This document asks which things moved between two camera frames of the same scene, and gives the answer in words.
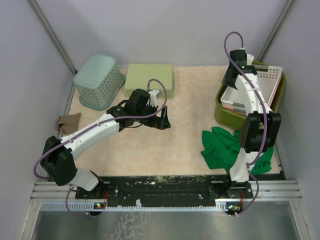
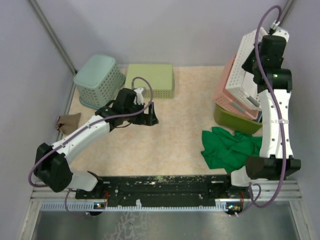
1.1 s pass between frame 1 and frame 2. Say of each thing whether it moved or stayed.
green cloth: stayed
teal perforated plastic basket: stayed
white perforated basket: moved
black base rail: stayed
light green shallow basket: stayed
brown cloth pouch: stayed
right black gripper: moved
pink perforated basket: moved
